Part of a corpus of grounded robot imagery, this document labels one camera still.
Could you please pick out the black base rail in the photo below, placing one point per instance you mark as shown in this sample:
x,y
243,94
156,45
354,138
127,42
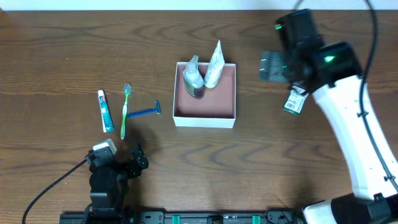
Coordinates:
x,y
157,217

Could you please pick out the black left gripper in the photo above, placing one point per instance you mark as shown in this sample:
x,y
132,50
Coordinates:
x,y
123,166

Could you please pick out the green white soap packet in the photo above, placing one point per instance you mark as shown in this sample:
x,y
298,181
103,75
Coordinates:
x,y
295,100

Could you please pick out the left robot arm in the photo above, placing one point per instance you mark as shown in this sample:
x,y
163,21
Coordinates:
x,y
109,177

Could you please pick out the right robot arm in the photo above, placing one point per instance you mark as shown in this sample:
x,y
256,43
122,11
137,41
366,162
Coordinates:
x,y
332,75

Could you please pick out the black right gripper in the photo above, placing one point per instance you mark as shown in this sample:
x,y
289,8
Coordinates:
x,y
292,66

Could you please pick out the white cream tube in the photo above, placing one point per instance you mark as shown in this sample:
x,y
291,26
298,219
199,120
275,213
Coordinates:
x,y
215,67

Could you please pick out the clear spray bottle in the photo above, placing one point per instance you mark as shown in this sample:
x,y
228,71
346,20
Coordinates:
x,y
193,80

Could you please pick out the green toothbrush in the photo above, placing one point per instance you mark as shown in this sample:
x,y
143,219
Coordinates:
x,y
127,92

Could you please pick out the teal toothpaste tube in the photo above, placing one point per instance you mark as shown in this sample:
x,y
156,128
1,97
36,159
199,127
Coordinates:
x,y
107,122

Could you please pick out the white cardboard box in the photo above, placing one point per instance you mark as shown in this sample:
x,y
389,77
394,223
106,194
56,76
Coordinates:
x,y
217,108

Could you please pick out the blue disposable razor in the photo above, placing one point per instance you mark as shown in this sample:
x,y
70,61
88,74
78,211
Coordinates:
x,y
156,110

